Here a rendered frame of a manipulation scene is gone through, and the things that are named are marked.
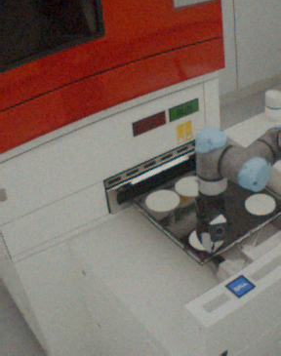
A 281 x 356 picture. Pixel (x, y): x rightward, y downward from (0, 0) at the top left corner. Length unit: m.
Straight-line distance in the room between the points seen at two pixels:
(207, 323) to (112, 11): 0.80
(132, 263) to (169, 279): 0.13
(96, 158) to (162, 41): 0.39
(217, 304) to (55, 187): 0.60
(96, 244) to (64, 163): 0.28
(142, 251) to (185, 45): 0.61
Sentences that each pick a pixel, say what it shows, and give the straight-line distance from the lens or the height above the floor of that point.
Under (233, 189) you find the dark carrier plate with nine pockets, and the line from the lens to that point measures 1.58.
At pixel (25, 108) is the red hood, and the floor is 1.32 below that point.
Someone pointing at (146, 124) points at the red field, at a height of 1.10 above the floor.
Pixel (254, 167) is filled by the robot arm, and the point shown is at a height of 1.24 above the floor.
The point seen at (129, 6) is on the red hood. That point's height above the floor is 1.51.
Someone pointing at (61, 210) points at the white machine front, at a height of 0.94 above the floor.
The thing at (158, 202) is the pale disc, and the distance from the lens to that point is 1.54.
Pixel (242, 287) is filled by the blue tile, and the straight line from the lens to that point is 1.19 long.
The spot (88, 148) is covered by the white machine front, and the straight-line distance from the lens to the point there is 1.45.
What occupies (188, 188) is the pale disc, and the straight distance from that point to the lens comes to 1.58.
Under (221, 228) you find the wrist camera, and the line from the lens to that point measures 1.21.
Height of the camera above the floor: 1.86
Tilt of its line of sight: 34 degrees down
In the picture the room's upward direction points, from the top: 6 degrees counter-clockwise
